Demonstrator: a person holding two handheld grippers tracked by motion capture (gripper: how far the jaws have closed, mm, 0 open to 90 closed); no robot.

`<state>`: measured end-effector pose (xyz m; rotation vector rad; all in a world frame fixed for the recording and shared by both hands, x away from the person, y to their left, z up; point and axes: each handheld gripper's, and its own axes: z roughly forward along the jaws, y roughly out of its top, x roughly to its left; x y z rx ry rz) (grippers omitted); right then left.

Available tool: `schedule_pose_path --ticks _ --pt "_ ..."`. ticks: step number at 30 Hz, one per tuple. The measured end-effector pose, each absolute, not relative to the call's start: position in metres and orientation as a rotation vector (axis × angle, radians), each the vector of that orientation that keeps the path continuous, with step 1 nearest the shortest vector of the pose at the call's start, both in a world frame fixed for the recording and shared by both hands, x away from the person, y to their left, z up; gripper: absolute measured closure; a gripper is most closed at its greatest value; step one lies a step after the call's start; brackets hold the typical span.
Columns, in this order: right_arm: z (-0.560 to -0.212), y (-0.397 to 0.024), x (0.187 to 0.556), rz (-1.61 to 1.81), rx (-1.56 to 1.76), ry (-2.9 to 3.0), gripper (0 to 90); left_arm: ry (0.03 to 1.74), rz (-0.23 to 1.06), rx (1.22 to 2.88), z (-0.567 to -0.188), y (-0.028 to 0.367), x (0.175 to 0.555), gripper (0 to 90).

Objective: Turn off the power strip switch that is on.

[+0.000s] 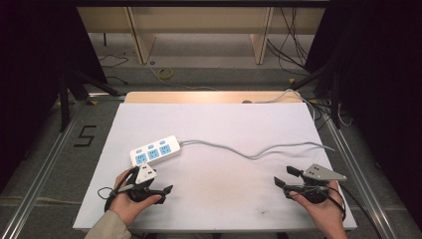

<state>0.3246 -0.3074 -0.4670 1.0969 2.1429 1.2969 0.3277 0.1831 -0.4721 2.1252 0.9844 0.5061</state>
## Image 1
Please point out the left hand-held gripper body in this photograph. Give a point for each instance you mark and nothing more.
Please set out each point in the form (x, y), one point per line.
(145, 173)

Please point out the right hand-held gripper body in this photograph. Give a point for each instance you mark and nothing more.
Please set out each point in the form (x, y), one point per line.
(320, 173)

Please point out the white power strip blue sockets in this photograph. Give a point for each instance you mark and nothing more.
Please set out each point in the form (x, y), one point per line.
(156, 153)

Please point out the person's left hand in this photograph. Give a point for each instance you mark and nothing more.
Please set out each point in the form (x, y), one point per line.
(124, 207)

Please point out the person's right hand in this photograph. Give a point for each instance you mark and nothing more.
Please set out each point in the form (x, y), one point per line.
(326, 212)

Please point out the black metal stand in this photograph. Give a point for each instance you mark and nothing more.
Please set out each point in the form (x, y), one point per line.
(64, 99)
(335, 99)

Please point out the dark curtain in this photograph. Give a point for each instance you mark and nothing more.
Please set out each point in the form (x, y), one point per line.
(381, 83)
(36, 66)

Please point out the aluminium floor rail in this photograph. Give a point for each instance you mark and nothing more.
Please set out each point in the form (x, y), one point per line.
(43, 169)
(358, 172)

